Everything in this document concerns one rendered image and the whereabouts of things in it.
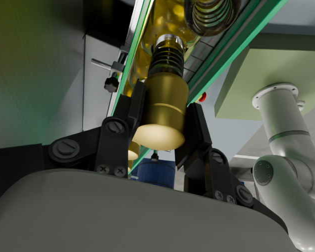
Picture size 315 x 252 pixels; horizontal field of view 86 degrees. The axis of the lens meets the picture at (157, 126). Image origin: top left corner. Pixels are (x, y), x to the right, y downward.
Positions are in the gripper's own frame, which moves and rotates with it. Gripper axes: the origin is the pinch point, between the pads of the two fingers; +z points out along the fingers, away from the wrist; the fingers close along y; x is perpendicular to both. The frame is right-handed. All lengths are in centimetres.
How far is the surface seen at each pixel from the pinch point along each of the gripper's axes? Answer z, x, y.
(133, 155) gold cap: 5.0, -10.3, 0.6
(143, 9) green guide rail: 22.1, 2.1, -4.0
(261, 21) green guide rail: 20.8, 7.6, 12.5
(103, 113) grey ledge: 41, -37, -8
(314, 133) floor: 138, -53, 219
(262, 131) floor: 144, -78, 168
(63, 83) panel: 15.6, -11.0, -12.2
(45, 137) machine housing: 15.3, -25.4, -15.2
